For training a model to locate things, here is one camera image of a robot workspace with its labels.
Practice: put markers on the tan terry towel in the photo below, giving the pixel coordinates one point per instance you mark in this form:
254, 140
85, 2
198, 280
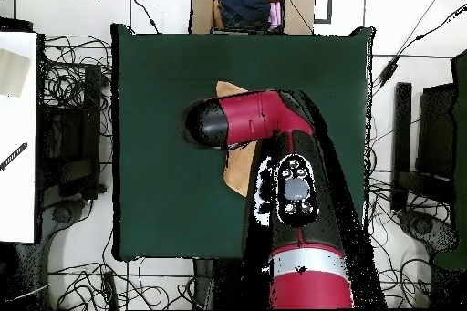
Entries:
239, 172

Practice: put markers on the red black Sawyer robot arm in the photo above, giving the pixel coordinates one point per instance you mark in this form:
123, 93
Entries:
310, 281

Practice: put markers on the dark green table cloth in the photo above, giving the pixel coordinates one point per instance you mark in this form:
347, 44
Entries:
164, 216

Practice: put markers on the tan garment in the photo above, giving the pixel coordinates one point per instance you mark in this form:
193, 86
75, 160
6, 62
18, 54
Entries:
217, 15

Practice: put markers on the pink garment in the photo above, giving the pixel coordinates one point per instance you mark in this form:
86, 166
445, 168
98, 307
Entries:
275, 15

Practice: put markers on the brown cardboard box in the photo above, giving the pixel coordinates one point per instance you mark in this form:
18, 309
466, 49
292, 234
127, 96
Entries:
201, 8

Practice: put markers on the dark blue jeans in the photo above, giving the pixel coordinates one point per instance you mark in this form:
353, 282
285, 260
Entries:
242, 2

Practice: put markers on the black equipment cart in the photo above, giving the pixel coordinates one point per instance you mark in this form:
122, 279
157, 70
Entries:
73, 143

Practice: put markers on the grey chair base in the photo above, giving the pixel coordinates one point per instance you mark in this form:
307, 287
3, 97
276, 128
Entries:
62, 214

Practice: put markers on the black chair base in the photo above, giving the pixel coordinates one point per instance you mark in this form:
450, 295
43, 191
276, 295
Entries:
421, 225

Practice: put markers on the white desk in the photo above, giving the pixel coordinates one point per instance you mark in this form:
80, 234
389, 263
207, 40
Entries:
18, 198

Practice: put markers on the black striped tool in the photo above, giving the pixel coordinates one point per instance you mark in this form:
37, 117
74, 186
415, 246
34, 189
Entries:
14, 156

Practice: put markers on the dark green fabric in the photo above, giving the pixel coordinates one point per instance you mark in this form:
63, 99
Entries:
461, 143

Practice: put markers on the beige paper sheet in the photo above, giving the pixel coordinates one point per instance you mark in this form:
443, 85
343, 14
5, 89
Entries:
12, 74

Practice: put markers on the black chair frame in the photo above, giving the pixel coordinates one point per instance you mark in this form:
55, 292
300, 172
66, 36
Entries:
403, 125

